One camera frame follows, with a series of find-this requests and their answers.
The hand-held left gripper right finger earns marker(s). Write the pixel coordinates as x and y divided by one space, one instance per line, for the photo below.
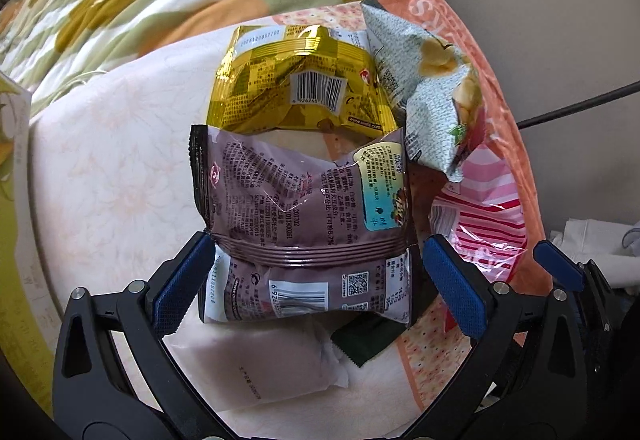
452 287

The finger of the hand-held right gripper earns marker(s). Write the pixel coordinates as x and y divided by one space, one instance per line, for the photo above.
557 265

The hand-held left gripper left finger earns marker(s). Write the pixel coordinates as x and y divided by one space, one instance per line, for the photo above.
182 285

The pale purple snack packet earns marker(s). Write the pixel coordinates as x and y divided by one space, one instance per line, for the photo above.
300 295

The brown snack packet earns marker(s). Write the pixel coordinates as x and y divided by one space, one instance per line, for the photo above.
280 180

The green cardboard box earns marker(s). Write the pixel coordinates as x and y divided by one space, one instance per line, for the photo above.
20 220

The white crumpled cloth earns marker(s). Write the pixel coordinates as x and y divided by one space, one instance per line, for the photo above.
600 240

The pink striped snack packet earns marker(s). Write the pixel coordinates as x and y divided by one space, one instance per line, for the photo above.
480 220

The pink plastic bag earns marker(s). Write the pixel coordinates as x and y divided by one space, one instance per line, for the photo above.
435 370

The dark green snack packet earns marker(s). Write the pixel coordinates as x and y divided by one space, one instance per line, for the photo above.
365 335

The white tissue packet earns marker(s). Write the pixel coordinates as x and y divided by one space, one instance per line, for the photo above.
260 370

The grey-green popcorn packet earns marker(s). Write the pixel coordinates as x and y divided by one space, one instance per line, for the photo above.
425 70

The gold foil snack packet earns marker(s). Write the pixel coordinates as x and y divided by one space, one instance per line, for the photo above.
280 85

